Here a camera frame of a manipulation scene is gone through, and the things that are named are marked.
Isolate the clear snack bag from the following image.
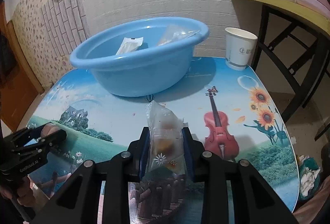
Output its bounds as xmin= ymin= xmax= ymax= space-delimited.
xmin=156 ymin=24 xmax=200 ymax=46

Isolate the person's left hand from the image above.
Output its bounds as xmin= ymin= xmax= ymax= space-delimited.
xmin=17 ymin=176 xmax=35 ymax=207

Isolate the blue plastic basin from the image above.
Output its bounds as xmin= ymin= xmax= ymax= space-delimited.
xmin=70 ymin=17 xmax=209 ymax=98

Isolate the wooden door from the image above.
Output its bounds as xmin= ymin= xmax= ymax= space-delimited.
xmin=0 ymin=2 xmax=45 ymax=132

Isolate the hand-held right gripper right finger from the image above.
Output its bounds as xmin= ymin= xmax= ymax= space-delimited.
xmin=181 ymin=126 xmax=299 ymax=224

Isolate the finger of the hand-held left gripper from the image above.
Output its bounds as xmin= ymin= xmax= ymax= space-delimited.
xmin=15 ymin=130 xmax=67 ymax=156
xmin=12 ymin=125 xmax=51 ymax=144

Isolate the wooden side table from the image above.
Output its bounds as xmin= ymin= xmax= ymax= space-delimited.
xmin=229 ymin=0 xmax=330 ymax=142

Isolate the white teal floral bag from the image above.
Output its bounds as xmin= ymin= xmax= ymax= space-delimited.
xmin=296 ymin=154 xmax=321 ymax=197

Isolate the white paper cup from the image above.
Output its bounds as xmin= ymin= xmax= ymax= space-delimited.
xmin=225 ymin=27 xmax=258 ymax=71

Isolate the pink plastic toy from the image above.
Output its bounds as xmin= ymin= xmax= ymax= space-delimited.
xmin=41 ymin=123 xmax=61 ymax=137

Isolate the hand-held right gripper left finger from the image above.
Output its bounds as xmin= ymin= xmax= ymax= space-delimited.
xmin=31 ymin=126 xmax=150 ymax=224

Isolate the long white snack packet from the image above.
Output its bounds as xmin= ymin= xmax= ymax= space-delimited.
xmin=115 ymin=37 xmax=144 ymax=55

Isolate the clear daisy print packet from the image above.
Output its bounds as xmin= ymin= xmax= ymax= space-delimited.
xmin=144 ymin=100 xmax=190 ymax=175

